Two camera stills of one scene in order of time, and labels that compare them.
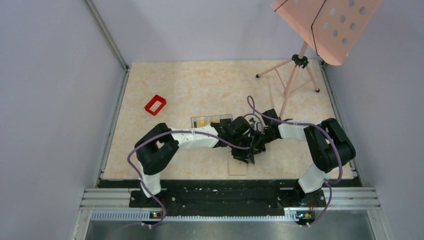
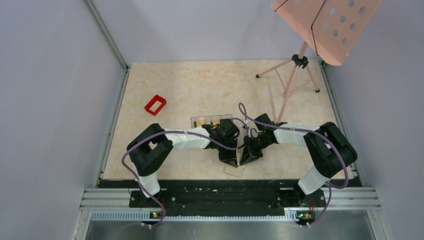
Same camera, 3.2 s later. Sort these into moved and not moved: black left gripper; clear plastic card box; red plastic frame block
Moved: black left gripper
Not moved: clear plastic card box; red plastic frame block
